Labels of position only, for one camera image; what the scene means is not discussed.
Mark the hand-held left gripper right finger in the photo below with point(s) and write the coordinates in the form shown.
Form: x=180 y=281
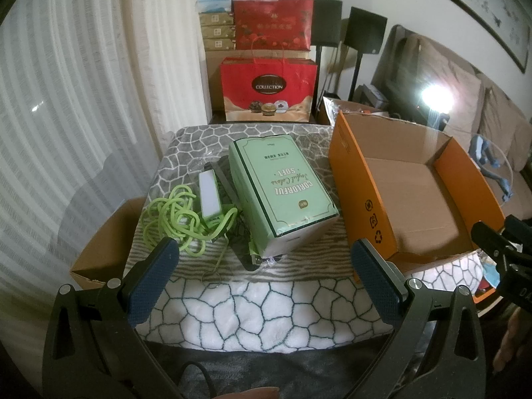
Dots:
x=378 y=286

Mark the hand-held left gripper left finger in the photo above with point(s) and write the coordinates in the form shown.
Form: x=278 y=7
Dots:
x=153 y=278

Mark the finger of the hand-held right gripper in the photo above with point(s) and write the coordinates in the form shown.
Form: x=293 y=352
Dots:
x=519 y=229
x=496 y=244

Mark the orange cardboard box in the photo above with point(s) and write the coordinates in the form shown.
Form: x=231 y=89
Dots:
x=415 y=199

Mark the white power bank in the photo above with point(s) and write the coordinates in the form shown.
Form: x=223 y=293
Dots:
x=209 y=193

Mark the green printed box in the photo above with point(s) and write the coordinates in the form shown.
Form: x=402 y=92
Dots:
x=274 y=187

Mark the person's right hand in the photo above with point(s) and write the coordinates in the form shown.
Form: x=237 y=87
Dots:
x=515 y=341

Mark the person's left hand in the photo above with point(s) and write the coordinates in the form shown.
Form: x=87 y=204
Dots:
x=253 y=394

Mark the orange plastic basket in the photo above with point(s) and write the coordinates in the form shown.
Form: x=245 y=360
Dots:
x=485 y=298

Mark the brown sofa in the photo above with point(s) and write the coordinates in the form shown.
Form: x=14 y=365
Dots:
x=511 y=191

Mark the brown cardboard box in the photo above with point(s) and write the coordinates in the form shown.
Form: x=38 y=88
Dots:
x=104 y=249

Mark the blue neck massager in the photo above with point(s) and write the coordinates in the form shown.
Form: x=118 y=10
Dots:
x=484 y=149

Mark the grey white patterned blanket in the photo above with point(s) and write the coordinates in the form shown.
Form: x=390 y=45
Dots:
x=249 y=307

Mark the brown sofa cushion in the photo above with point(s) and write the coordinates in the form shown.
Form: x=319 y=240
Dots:
x=507 y=129
x=440 y=62

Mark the black power station with light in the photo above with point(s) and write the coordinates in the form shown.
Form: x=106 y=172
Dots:
x=434 y=93

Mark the white curtain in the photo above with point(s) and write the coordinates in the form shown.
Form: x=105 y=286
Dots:
x=83 y=112

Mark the clear plastic bag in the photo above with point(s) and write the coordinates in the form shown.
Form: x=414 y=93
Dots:
x=345 y=106

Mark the black speaker stand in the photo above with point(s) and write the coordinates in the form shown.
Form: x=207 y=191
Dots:
x=319 y=75
x=355 y=75

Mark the framed painting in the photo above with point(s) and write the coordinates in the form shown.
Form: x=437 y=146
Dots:
x=478 y=4

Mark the red gift bag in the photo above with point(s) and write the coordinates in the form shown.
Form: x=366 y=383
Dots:
x=266 y=75

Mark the gold box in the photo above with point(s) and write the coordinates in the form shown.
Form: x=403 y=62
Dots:
x=218 y=32
x=219 y=44
x=216 y=18

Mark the black speaker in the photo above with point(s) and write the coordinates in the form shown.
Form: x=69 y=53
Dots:
x=365 y=31
x=327 y=20

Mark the red gift box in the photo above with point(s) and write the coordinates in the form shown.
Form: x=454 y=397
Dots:
x=270 y=20

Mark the blue tissue pack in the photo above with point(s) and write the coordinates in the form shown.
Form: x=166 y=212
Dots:
x=214 y=2

